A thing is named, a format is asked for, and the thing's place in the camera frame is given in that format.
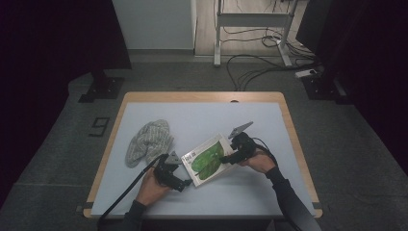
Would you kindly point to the black stand base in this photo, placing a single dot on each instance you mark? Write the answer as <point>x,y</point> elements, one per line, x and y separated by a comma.
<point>104,88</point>
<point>320,88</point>

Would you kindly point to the white table mat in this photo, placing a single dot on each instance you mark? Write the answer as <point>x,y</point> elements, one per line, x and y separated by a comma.
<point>192,115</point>

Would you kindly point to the person's right hand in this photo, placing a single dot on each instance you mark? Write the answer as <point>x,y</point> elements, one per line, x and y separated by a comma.
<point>261,162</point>

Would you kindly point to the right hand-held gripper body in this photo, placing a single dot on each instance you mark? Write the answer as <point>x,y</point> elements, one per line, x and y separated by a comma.
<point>245,147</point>

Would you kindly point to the black tape strip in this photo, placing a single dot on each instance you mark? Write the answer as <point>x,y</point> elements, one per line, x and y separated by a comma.
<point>86,206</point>
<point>317,205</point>

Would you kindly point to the person's left hand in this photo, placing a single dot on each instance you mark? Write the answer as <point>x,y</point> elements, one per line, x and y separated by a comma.
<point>150,192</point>

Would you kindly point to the grey striped knit cloth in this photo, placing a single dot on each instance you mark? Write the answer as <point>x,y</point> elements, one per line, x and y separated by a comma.
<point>149,141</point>

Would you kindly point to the white cabinet panel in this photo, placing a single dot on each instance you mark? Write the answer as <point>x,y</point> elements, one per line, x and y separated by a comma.
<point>154,22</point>

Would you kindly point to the wooden table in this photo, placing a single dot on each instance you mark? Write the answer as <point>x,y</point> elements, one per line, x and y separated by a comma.
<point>205,96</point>

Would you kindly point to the white power strip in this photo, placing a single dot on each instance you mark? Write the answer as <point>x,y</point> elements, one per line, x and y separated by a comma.
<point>305,73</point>

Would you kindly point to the white picture book green print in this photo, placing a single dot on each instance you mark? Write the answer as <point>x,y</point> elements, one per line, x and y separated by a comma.
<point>208,160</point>

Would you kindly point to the white metal desk frame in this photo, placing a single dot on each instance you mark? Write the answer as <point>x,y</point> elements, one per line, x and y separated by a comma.
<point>253,20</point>

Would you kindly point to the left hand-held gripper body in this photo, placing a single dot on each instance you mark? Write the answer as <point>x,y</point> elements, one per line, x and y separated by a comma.
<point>166,174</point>

